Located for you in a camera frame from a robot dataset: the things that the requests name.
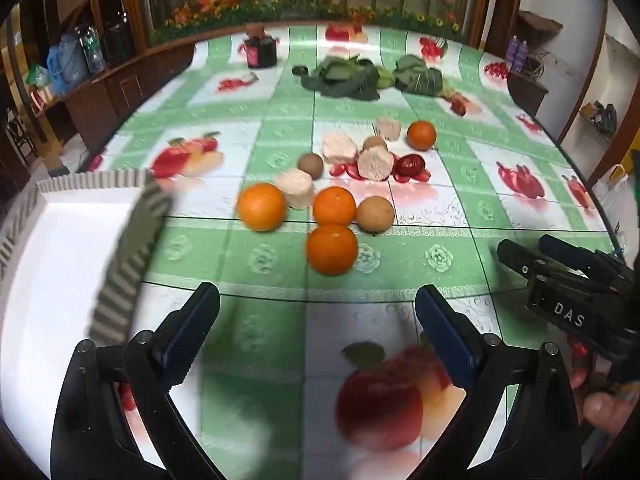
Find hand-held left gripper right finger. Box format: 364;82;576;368
415;284;584;480

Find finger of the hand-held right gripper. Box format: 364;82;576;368
538;233;627;282
496;238;539;287

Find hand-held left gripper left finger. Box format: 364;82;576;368
50;281;236;480

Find orange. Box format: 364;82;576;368
236;182;288;232
312;186;357;226
406;120;437;151
306;224;359;277

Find dark red fruit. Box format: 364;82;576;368
396;155;426;177

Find white tray with striped rim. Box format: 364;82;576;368
0;169;175;466

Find person's right hand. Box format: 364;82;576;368
569;352;637;434

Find green checked fruit-print tablecloth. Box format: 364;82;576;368
80;22;623;480

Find white plastic bag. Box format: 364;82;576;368
594;164;632;242

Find wooden side table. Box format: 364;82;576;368
506;10;552;117

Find purple bottles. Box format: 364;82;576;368
505;35;532;74

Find dark leafy greens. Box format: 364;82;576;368
291;56;396;101
392;55;444;95

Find wooden sideboard cabinet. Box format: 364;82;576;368
65;42;197;147

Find pink box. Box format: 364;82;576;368
30;85;57;111

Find dark jar with cork lid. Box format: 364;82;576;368
244;25;278;69

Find blue plastic jug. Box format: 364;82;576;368
47;35;89;94

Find clear plastic bottles pack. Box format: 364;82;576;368
77;25;106;74

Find green snack packet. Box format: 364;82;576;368
25;62;54;89

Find black pot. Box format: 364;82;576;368
102;10;137;66

